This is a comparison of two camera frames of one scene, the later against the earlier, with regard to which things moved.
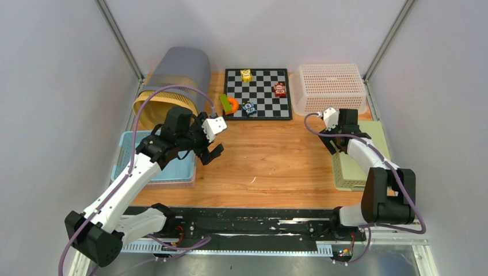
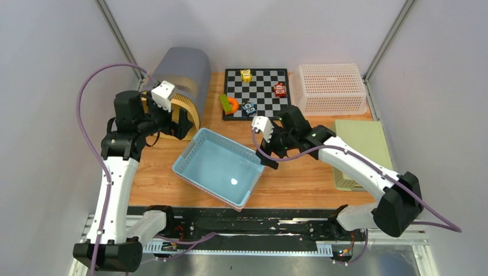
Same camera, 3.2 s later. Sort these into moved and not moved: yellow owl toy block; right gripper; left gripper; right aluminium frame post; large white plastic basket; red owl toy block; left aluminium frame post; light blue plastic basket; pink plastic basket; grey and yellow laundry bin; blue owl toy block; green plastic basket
Moved: left gripper; pink plastic basket; right gripper; light blue plastic basket
Not moved: left aluminium frame post; blue owl toy block; large white plastic basket; right aluminium frame post; red owl toy block; green plastic basket; grey and yellow laundry bin; yellow owl toy block
